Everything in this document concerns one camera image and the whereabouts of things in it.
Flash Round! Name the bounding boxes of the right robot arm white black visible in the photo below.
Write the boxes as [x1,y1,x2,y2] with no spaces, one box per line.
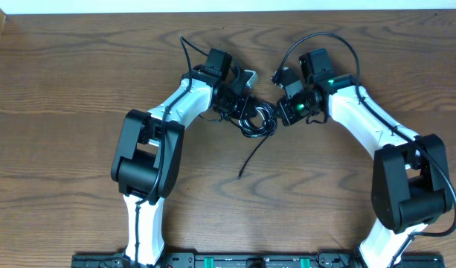
[272,48,456,267]

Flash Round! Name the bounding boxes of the white cable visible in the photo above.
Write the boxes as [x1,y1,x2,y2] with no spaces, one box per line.
[245,106,268,124]

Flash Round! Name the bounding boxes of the black USB cable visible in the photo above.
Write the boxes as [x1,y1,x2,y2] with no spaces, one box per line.
[237,102,279,181]

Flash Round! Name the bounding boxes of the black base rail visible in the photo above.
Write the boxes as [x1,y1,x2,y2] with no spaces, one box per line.
[71,252,446,268]

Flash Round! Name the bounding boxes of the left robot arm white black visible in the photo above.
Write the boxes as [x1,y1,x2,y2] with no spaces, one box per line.
[111,48,257,267]

